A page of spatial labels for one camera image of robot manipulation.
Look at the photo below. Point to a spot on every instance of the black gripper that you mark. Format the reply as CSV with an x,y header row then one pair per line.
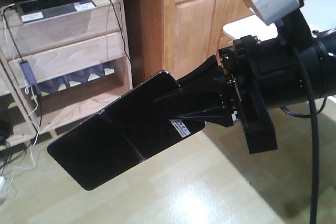
x,y
267,76

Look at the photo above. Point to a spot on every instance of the black foldable phone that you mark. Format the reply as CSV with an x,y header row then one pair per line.
x,y
121,135

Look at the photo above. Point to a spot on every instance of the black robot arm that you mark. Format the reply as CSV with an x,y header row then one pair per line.
x,y
315,58

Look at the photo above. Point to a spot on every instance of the wooden desk shelf unit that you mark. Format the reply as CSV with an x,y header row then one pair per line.
x,y
80,62

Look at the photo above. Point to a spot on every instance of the wooden wardrobe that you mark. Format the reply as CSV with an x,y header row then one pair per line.
x,y
176,35

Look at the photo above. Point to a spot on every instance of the grey usb hub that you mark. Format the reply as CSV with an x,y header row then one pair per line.
x,y
28,73

